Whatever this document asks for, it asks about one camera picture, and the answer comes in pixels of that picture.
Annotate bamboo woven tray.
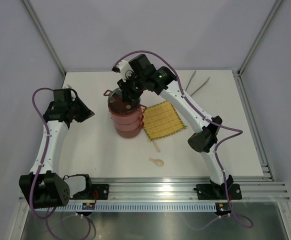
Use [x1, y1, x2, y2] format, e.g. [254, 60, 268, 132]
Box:
[143, 101, 187, 141]

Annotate red steel bowl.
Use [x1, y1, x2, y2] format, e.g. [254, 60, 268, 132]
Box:
[115, 126, 142, 139]
[112, 117, 144, 132]
[109, 108, 143, 124]

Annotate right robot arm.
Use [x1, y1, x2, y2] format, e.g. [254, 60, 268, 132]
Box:
[112, 50, 234, 199]

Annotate aluminium rail frame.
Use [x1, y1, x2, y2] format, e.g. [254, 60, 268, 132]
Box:
[10, 163, 291, 240]

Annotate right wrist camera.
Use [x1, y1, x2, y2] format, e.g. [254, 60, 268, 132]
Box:
[112, 60, 134, 82]

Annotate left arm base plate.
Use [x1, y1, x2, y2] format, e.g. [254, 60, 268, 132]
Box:
[70, 183, 110, 201]

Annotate purple cable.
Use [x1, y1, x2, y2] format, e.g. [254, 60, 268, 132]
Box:
[29, 87, 96, 239]
[111, 50, 254, 230]

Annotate white slotted cable duct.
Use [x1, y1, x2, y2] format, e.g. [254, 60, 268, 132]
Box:
[29, 202, 218, 212]

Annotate beige spoon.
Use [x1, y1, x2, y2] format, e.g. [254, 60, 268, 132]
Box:
[149, 158, 165, 167]

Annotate metal tongs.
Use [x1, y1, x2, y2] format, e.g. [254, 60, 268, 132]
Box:
[185, 70, 211, 97]

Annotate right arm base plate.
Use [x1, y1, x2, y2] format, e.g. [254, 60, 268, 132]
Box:
[193, 183, 243, 200]

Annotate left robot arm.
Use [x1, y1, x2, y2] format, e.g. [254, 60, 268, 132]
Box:
[18, 87, 94, 210]

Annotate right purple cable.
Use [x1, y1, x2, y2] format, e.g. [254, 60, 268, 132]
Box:
[111, 50, 254, 230]

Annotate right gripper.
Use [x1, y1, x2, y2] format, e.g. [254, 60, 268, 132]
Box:
[117, 72, 147, 103]

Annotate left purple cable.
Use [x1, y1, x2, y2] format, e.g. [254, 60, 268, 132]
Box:
[29, 87, 96, 239]

